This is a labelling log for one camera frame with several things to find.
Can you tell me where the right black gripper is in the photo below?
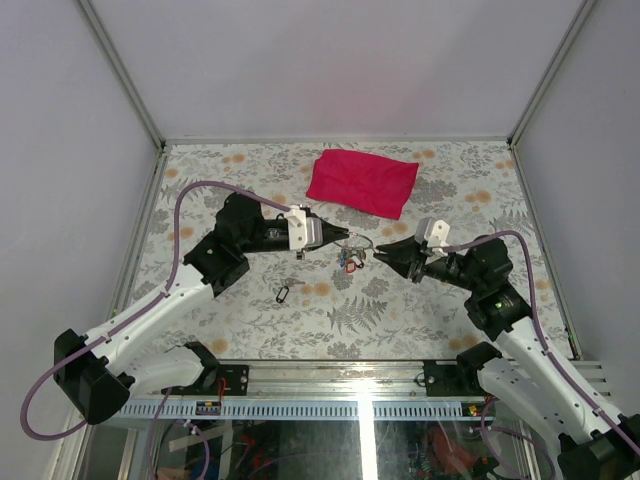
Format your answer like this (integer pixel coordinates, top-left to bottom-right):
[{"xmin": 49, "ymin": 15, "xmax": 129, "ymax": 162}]
[{"xmin": 374, "ymin": 233, "xmax": 482, "ymax": 293}]

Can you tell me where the keyring with coloured tags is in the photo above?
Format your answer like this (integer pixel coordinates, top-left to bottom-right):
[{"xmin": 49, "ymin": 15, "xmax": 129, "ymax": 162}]
[{"xmin": 333, "ymin": 232, "xmax": 376, "ymax": 275}]

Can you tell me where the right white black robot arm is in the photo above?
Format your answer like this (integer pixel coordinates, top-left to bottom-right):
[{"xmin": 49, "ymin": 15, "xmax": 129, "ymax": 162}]
[{"xmin": 374, "ymin": 232, "xmax": 639, "ymax": 479}]

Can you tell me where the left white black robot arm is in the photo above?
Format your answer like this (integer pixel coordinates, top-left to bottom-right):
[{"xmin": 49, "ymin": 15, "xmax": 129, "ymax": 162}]
[{"xmin": 53, "ymin": 193, "xmax": 349, "ymax": 425}]

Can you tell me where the folded red cloth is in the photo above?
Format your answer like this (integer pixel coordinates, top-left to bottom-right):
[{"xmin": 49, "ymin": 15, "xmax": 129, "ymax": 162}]
[{"xmin": 306, "ymin": 149, "xmax": 420, "ymax": 220}]

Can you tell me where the key with black tag left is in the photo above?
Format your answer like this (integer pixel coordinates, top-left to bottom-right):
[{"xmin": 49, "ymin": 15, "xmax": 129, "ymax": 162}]
[{"xmin": 275, "ymin": 277, "xmax": 303, "ymax": 304}]

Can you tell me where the floral patterned table mat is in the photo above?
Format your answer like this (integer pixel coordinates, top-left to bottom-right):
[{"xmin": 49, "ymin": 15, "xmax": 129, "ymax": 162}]
[{"xmin": 130, "ymin": 140, "xmax": 576, "ymax": 361}]

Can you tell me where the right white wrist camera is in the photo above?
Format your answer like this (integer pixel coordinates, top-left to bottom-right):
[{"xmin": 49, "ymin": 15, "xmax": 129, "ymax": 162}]
[{"xmin": 414, "ymin": 217, "xmax": 450, "ymax": 249}]

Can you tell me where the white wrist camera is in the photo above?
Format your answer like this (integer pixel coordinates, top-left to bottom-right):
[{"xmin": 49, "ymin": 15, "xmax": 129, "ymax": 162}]
[
  {"xmin": 414, "ymin": 217, "xmax": 450, "ymax": 249},
  {"xmin": 284, "ymin": 206, "xmax": 323, "ymax": 251}
]

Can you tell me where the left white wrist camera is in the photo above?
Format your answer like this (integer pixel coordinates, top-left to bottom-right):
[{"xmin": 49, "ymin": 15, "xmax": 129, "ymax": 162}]
[{"xmin": 284, "ymin": 206, "xmax": 323, "ymax": 251}]

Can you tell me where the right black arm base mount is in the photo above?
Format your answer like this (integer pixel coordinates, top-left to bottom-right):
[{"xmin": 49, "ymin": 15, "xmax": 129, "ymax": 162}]
[{"xmin": 423, "ymin": 352, "xmax": 485, "ymax": 398}]

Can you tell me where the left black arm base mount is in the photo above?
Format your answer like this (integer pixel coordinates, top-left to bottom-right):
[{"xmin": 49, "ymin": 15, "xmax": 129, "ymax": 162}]
[{"xmin": 172, "ymin": 364, "xmax": 250, "ymax": 398}]

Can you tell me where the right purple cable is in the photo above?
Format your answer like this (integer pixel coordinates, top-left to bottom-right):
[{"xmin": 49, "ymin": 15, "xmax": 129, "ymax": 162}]
[{"xmin": 444, "ymin": 230, "xmax": 631, "ymax": 480}]

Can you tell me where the purple cable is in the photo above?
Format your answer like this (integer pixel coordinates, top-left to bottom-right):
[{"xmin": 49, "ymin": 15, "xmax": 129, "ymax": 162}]
[
  {"xmin": 444, "ymin": 230, "xmax": 631, "ymax": 480},
  {"xmin": 19, "ymin": 180, "xmax": 291, "ymax": 480}
]

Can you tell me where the aluminium front rail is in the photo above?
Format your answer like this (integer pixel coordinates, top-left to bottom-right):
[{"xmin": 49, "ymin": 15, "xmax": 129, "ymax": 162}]
[{"xmin": 74, "ymin": 359, "xmax": 614, "ymax": 401}]

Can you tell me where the blue slotted cable duct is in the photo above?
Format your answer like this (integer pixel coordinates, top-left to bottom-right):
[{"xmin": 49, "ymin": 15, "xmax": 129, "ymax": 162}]
[{"xmin": 114, "ymin": 398, "xmax": 484, "ymax": 421}]

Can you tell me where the left aluminium frame post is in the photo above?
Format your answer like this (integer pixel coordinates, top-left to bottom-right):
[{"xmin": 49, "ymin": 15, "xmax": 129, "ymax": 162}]
[{"xmin": 73, "ymin": 0, "xmax": 166, "ymax": 152}]

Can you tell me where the aluminium frame post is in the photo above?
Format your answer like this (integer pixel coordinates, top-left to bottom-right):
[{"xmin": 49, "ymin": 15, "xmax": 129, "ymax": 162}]
[
  {"xmin": 73, "ymin": 0, "xmax": 166, "ymax": 152},
  {"xmin": 507, "ymin": 0, "xmax": 600, "ymax": 150}
]

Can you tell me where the right aluminium frame post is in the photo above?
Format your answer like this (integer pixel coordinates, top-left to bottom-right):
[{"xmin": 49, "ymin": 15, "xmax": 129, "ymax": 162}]
[{"xmin": 507, "ymin": 0, "xmax": 600, "ymax": 150}]

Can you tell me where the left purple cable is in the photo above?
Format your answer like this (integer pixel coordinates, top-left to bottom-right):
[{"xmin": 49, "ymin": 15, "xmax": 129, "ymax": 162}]
[{"xmin": 19, "ymin": 180, "xmax": 291, "ymax": 480}]

